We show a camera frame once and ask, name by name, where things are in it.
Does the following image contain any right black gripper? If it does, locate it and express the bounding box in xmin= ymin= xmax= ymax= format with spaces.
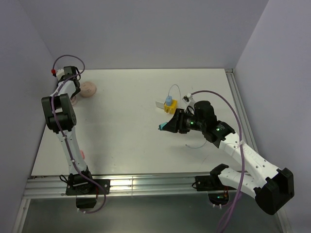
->
xmin=163 ymin=108 xmax=206 ymax=133

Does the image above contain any teal plug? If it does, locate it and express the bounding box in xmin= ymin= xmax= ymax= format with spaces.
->
xmin=158 ymin=122 xmax=167 ymax=131

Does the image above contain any yellow cube power adapter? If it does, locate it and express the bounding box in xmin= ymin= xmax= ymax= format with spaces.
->
xmin=164 ymin=100 xmax=178 ymax=115

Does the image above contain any pink round power strip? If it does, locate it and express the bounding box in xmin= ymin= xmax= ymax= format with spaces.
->
xmin=80 ymin=82 xmax=97 ymax=98

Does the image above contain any light blue charger plug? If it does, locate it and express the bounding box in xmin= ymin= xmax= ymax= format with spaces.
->
xmin=165 ymin=95 xmax=173 ymax=106

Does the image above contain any light blue thin cable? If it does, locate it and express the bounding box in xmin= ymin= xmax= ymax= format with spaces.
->
xmin=167 ymin=84 xmax=208 ymax=150

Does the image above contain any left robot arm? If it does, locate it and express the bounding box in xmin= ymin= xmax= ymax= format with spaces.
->
xmin=41 ymin=66 xmax=95 ymax=194

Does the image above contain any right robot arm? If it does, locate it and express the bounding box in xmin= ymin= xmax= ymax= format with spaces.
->
xmin=159 ymin=100 xmax=294 ymax=215

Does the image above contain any white flat card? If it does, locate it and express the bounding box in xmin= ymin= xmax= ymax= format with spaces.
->
xmin=155 ymin=100 xmax=165 ymax=109

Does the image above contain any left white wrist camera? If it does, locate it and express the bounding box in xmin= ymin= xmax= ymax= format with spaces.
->
xmin=51 ymin=69 xmax=65 ymax=80

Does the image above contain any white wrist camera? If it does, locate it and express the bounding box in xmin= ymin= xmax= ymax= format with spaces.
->
xmin=182 ymin=93 xmax=195 ymax=115
xmin=51 ymin=69 xmax=65 ymax=80

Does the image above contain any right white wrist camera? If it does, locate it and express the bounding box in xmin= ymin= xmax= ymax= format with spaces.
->
xmin=182 ymin=93 xmax=195 ymax=115

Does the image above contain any aluminium right side rail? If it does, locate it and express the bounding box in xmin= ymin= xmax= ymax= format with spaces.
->
xmin=225 ymin=69 xmax=258 ymax=152

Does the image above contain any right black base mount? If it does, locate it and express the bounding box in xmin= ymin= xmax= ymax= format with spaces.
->
xmin=191 ymin=175 xmax=229 ymax=207

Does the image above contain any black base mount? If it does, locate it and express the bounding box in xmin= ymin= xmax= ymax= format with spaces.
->
xmin=59 ymin=173 xmax=110 ymax=212
xmin=191 ymin=175 xmax=229 ymax=207

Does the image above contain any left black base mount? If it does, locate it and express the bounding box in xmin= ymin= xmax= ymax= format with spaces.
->
xmin=59 ymin=173 xmax=110 ymax=212

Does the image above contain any aluminium front rail frame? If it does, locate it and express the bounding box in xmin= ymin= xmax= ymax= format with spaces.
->
xmin=13 ymin=173 xmax=226 ymax=233

